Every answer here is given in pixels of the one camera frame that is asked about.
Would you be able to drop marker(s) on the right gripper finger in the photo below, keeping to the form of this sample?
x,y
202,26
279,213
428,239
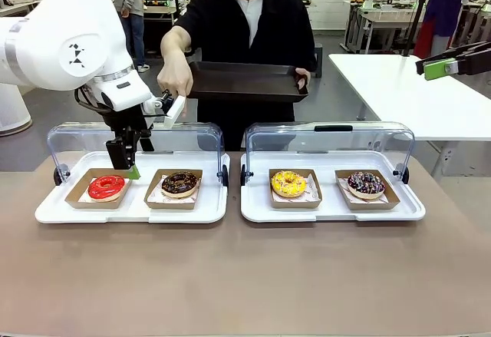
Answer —
x,y
441,69
452,53

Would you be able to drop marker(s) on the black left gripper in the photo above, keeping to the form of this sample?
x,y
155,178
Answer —
x,y
128,122

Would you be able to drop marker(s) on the black serving tray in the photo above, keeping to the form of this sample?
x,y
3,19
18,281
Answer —
x,y
245,81

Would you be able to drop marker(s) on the yellow sprinkled donut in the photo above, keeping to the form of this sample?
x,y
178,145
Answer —
x,y
280,187

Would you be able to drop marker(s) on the cardboard tray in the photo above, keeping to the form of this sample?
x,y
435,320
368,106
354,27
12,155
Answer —
x,y
391,200
172,204
74,200
295,203

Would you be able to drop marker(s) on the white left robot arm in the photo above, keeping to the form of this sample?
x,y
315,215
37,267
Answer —
x,y
46,37

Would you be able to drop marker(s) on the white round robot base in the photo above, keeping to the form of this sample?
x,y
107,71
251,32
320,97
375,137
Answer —
x,y
13,110

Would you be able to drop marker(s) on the person right forearm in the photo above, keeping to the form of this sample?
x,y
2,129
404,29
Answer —
x,y
174,43

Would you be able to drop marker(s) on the printed paper under chocolate donut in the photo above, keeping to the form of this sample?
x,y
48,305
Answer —
x,y
153,198

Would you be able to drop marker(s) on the chocolate donut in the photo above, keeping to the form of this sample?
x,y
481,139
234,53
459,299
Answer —
x,y
170,187

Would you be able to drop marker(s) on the red glazed donut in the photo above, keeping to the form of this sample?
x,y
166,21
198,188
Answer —
x,y
97,190

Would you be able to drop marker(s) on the cardboard tray under chocolate donut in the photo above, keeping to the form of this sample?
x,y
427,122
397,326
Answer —
x,y
172,204

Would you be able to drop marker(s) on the printed paper under red donut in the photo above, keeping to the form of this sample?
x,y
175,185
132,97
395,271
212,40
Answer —
x,y
83,198

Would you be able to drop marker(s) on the cardboard tray under red donut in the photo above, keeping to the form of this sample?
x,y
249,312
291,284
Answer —
x,y
74,200

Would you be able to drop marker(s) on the cardboard tray under purple donut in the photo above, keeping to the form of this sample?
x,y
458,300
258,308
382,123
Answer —
x,y
391,200

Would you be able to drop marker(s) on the purple glazed donut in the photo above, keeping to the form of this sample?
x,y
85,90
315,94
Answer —
x,y
358,189

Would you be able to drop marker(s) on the person torso black shirt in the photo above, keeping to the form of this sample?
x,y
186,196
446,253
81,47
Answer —
x,y
276,26

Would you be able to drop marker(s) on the person right hand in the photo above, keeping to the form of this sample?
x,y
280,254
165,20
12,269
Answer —
x,y
174,76

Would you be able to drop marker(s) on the person left hand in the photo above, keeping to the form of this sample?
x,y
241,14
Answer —
x,y
302,76

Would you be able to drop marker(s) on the bystander in purple apron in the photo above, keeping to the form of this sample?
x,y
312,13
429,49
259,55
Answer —
x,y
441,14

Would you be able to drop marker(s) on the black tripod pole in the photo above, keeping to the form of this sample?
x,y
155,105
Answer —
x,y
420,10

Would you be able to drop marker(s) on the white side table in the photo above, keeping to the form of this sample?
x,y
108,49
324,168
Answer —
x,y
391,95

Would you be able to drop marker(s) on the white display tray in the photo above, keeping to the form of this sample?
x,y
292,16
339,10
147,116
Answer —
x,y
138,214
330,212

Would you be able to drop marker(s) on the gray background work table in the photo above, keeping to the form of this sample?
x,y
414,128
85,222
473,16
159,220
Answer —
x,y
387,16

